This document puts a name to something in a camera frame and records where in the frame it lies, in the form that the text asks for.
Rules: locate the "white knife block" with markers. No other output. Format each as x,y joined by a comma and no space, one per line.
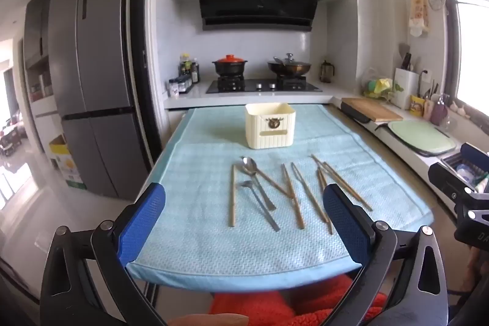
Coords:
405,89

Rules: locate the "wok with glass lid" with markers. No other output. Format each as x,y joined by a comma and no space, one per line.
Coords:
289,67

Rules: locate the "window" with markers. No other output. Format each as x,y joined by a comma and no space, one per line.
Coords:
472,43

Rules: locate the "yellow cardboard box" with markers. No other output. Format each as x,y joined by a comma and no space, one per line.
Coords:
67,161

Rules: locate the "light blue towel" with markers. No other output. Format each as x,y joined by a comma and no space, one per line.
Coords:
198,234

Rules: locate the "rack with plastic bags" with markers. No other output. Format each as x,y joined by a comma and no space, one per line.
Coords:
378,87

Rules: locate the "glass jar with dark frame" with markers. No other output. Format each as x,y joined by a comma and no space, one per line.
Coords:
327,72

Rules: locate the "cream plastic container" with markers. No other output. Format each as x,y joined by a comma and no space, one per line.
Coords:
256,129

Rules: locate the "wooden cutting board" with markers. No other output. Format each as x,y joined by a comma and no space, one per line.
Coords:
372,109

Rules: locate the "yellow-capped oil bottle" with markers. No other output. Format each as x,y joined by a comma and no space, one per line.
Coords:
185,65

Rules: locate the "yellow snack packet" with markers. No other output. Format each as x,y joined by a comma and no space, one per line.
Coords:
416,105

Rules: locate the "small metal spoon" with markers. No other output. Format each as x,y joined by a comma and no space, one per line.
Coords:
246,184

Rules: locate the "green cutting board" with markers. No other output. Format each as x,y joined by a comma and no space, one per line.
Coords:
422,137

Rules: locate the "orange fleece clothing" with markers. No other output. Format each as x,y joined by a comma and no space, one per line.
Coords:
267,307

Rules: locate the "black gas stove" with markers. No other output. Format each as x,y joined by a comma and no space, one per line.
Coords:
263,86

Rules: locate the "dark sauce bottle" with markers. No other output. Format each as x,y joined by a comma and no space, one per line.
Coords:
195,73

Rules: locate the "large metal spoon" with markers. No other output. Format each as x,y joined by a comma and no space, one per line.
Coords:
249,165

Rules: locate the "black tray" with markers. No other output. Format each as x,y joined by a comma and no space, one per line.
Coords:
351,114

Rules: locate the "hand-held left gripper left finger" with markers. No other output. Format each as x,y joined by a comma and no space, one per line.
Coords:
142,219

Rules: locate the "person's left hand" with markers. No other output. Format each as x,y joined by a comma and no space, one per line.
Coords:
214,321

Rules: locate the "black pot with orange lid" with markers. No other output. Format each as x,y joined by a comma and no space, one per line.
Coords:
229,65

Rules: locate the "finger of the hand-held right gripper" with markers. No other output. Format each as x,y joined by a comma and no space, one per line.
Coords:
475,155
447,181

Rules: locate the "row of spice jars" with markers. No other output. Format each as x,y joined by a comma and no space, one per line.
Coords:
179,86

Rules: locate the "black range hood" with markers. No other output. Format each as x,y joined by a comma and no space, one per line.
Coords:
259,5

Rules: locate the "hanging patterned hand towel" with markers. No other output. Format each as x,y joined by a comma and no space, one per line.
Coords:
418,14

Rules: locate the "purple soap dispenser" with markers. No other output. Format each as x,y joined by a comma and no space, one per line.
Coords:
438,112

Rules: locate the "set of wooden chopsticks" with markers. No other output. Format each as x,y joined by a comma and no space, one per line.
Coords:
232,196

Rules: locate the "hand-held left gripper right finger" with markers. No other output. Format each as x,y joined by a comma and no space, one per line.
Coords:
344,223

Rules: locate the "grey refrigerator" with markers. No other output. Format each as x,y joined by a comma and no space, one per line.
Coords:
95,62

